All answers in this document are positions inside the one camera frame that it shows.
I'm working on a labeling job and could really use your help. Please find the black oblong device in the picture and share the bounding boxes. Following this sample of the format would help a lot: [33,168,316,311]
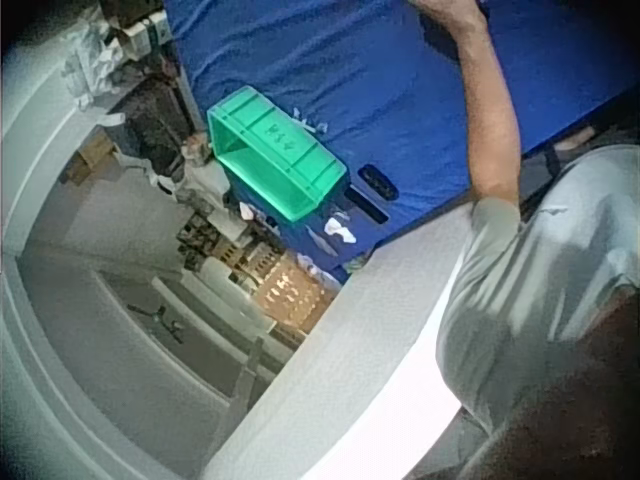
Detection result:
[357,163,400,201]

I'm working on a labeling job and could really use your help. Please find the green plastic crate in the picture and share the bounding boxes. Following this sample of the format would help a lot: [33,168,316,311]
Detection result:
[206,85,348,224]

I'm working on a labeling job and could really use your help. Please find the black tripod stand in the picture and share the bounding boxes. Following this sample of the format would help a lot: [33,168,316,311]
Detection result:
[125,302,185,344]

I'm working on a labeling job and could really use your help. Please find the brown cardboard box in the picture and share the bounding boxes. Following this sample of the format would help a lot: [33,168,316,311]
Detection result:
[64,130,119,182]

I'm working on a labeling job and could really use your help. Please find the cluttered shelf of boxes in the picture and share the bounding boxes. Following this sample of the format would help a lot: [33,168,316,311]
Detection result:
[174,199,341,334]

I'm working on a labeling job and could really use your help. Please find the person's left hand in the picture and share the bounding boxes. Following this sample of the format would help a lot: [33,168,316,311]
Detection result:
[415,0,483,22]

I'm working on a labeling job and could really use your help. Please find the black flat bar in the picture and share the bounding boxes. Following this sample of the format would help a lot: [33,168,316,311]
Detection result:
[345,184,391,224]

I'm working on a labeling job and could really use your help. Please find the pile of white plastic bags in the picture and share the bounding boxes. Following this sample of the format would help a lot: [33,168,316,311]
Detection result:
[60,8,126,110]

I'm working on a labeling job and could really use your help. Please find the blue table cloth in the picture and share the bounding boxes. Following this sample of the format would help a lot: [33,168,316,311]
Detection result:
[162,0,640,285]

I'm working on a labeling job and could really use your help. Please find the dark brown chair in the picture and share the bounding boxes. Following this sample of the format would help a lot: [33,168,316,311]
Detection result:
[119,74,197,177]

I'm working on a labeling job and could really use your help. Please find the small white paper scraps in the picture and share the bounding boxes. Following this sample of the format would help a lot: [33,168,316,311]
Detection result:
[291,105,329,135]

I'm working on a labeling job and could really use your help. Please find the crumpled white paper scrap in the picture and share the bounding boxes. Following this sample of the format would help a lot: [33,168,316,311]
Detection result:
[323,216,358,245]

